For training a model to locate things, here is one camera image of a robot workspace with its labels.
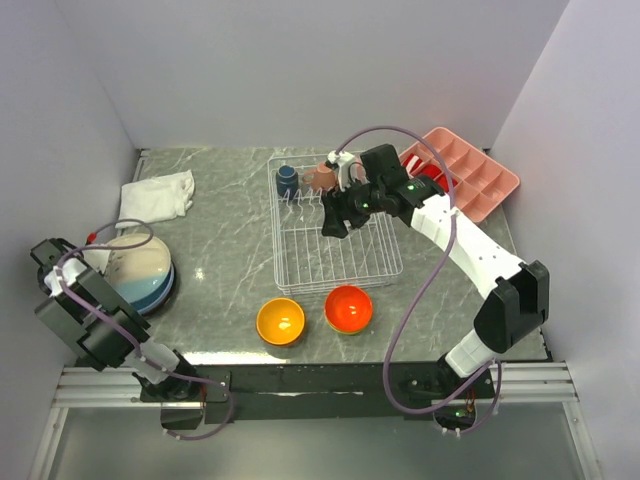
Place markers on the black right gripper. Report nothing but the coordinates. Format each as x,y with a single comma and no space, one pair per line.
337,210

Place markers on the pink patterned cup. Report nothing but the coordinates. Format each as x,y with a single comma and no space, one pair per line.
320,178

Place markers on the dark blue ceramic mug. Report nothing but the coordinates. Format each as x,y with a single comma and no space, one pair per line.
287,182

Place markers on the cream and blue plate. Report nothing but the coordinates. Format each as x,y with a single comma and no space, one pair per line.
143,276

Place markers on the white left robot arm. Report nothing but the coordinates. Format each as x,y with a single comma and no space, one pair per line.
101,328

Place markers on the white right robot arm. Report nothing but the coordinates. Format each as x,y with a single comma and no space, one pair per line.
515,293

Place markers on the red white striped item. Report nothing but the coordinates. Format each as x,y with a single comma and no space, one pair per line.
413,164

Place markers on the red cloth item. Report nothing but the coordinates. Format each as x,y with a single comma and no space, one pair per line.
434,172

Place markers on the red-orange bowl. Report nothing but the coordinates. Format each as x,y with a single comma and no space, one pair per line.
348,309

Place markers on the orange-yellow bowl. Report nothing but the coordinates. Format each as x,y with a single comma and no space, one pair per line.
280,322

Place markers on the pink compartment organizer tray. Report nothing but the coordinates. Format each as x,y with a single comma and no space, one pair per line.
480,183

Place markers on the white folded cloth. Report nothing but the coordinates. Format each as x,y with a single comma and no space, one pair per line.
156,199

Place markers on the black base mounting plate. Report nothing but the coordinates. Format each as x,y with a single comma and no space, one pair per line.
308,391

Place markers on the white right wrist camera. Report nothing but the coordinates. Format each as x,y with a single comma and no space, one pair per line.
347,168

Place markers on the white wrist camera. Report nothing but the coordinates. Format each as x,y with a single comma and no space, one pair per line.
66,274
347,168

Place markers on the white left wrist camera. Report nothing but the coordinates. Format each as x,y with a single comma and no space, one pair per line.
66,274

